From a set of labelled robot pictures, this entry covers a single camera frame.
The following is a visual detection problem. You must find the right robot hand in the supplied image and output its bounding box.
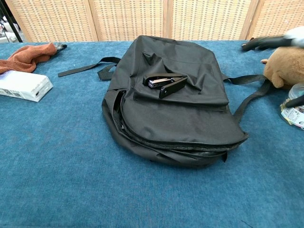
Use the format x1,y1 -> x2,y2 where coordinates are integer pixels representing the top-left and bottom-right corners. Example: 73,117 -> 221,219
241,26 -> 304,109

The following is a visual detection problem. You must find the black fabric backpack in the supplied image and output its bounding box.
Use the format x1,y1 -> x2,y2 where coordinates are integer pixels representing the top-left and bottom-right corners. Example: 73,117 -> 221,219
58,35 -> 271,170

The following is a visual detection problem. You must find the brown plush toy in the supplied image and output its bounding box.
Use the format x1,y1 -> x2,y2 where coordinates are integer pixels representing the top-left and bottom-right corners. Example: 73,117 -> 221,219
260,46 -> 304,90

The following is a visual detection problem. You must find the clear jar of clips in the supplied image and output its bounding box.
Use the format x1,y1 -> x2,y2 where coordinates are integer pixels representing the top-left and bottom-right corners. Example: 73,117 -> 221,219
279,83 -> 304,131

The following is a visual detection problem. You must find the black stapler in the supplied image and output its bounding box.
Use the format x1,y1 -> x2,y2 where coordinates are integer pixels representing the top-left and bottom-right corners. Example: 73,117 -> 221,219
142,73 -> 188,99

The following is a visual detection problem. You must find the wicker folding screen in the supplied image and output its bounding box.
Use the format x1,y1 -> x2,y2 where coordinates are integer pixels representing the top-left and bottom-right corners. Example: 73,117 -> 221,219
4,0 -> 304,43

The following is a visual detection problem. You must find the grey knit glove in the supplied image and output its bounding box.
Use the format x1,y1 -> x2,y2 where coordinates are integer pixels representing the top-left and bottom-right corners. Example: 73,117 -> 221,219
54,42 -> 68,52

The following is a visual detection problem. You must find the blue table cover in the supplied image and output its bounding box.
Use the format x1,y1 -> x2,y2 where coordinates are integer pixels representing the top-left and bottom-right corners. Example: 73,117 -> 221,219
0,39 -> 304,228

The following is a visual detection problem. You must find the rust brown towel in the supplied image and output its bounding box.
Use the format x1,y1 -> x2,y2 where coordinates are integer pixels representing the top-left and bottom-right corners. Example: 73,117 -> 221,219
0,42 -> 57,74

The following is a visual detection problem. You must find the white cardboard box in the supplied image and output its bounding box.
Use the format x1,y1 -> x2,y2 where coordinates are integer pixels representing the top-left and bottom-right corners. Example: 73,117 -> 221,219
0,70 -> 54,103

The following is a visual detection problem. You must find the black tripod stand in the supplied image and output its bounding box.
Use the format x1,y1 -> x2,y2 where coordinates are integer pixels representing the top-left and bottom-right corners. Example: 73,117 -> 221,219
0,0 -> 24,43

